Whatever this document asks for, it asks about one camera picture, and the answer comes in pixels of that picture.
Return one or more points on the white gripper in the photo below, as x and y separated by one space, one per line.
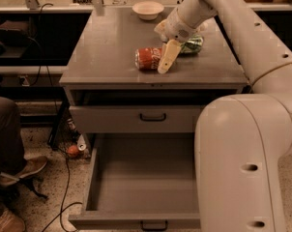
176 28

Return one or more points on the red coke can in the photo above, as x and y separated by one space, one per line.
147 58

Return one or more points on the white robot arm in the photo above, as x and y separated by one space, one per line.
239 139

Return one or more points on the green crushed soda can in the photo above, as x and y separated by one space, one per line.
192 45

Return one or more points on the grey metal drawer cabinet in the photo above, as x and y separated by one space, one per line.
102 70

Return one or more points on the closed grey top drawer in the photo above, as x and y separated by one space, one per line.
125 119

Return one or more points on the open grey middle drawer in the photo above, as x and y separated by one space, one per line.
138 177

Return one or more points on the red can on floor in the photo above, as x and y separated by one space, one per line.
76 150

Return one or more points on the white paper bowl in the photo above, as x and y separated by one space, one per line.
148 10

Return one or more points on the clear plastic water bottle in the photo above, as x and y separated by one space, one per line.
203 26

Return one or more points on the tan shoe upper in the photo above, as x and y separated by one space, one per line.
32 167

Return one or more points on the tan shoe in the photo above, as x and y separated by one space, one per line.
9 222
32 167

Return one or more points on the person leg brown trousers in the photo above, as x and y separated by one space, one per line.
12 159

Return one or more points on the black office chair base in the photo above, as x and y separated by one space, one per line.
11 193

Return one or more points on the tan shoe lower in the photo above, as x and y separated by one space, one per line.
9 222

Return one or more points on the black drawer handle upper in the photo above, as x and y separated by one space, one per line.
157 118

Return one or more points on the black drawer handle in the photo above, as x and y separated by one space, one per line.
160 226
157 118

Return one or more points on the black drawer handle lower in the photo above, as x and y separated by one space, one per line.
160 226

